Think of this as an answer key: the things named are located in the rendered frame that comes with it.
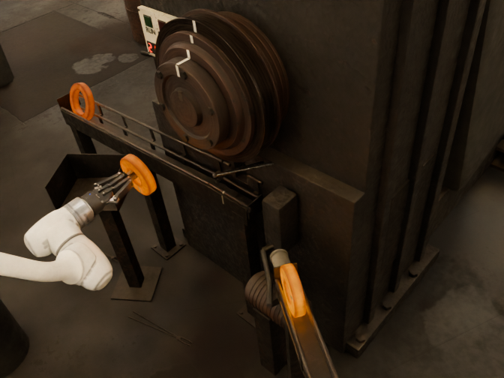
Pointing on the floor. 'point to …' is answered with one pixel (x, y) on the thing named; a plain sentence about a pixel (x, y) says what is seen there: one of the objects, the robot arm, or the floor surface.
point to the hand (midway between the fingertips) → (136, 172)
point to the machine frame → (348, 148)
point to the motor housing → (267, 324)
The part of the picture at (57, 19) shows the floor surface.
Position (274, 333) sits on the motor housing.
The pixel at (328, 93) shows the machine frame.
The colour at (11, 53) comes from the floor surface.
